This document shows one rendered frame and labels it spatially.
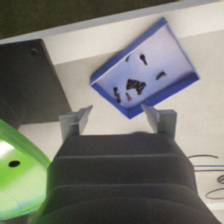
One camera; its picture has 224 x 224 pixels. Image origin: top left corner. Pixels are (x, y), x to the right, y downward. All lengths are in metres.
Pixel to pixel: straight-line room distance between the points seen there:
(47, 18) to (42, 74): 0.99
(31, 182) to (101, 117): 0.18
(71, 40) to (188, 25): 0.15
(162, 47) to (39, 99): 0.21
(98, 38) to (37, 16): 1.04
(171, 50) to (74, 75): 0.14
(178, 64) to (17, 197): 0.26
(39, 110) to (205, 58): 0.28
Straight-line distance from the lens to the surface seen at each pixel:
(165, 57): 0.25
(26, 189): 0.19
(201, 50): 0.26
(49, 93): 0.28
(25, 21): 1.29
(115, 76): 0.25
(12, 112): 0.27
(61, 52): 0.25
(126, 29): 0.23
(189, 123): 0.36
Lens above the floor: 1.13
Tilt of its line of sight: 46 degrees down
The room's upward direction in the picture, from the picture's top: 180 degrees clockwise
